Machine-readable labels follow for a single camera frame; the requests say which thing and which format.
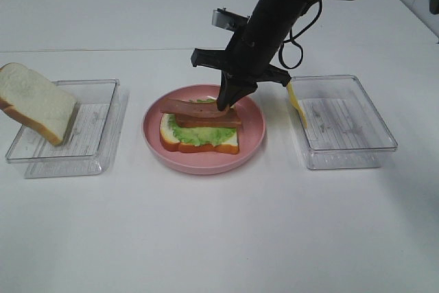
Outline green lettuce leaf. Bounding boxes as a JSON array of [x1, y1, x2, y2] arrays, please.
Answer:
[[170, 97, 237, 148]]

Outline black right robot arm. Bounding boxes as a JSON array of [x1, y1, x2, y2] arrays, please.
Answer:
[[191, 0, 438, 110]]

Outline bread slice with orange crust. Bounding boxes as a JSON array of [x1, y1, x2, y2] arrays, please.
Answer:
[[158, 102, 240, 155]]

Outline clear right plastic tray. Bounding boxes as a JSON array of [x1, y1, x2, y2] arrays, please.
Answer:
[[291, 75, 398, 170]]

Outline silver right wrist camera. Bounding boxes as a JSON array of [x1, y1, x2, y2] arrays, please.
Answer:
[[211, 8, 250, 32]]

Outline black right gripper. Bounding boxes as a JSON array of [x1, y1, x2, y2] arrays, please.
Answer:
[[191, 21, 291, 111]]

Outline yellow cheese slice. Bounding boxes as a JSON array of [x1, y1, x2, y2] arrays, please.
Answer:
[[286, 82, 307, 128]]

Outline bacon strip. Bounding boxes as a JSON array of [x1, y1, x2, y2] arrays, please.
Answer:
[[175, 108, 242, 128], [159, 98, 230, 118]]

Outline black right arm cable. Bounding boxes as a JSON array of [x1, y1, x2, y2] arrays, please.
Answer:
[[278, 0, 324, 70]]

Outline clear left plastic tray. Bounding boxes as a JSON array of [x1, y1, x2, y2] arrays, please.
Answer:
[[5, 79, 125, 178]]

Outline white bread slice in tray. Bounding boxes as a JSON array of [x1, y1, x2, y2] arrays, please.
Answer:
[[1, 62, 77, 146]]

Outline clear plastic tray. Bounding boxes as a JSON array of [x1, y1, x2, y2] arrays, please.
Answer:
[[5, 79, 125, 178], [291, 75, 398, 170]]

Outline pink round plate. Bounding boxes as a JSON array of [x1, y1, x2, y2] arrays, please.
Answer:
[[143, 84, 266, 175]]

